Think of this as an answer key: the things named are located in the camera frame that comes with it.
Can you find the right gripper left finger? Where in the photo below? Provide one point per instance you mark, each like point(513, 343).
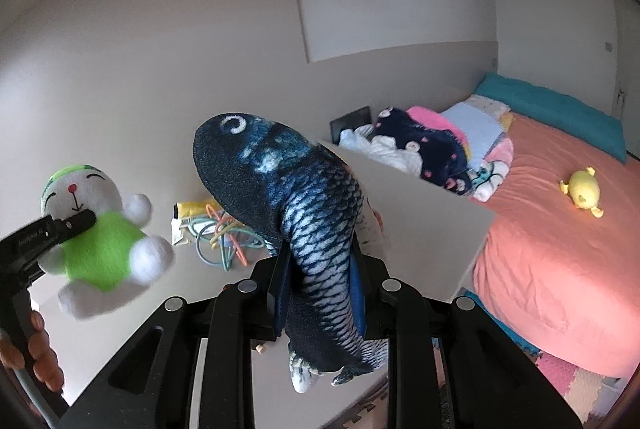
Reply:
point(149, 382)

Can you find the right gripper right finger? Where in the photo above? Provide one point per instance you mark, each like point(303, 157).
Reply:
point(449, 364)

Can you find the green white plush bunny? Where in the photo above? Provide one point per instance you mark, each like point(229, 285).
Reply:
point(114, 261)

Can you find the blue fish plush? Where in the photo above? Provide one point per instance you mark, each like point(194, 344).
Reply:
point(298, 195)

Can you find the left hand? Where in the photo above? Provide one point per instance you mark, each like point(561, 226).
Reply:
point(46, 367)

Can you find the foam puzzle floor mat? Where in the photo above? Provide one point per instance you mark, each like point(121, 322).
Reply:
point(589, 395)

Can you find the bed with pink sheet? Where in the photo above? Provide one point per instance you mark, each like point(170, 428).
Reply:
point(562, 279)

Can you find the yellow snack bag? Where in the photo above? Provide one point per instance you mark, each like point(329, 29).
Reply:
point(192, 209)

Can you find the yellow duck plush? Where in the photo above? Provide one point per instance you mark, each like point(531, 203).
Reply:
point(583, 189)

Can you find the navy patterned blanket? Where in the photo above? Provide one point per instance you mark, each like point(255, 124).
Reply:
point(442, 156)

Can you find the light blue folded cloth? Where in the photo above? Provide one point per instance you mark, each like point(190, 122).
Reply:
point(478, 117)

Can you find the pink folded cloth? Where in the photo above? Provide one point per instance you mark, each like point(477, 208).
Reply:
point(431, 119)

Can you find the white clothes pile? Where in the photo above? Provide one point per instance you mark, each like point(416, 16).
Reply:
point(382, 149)

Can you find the teal pillow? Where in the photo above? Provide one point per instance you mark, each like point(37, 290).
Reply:
point(562, 111)

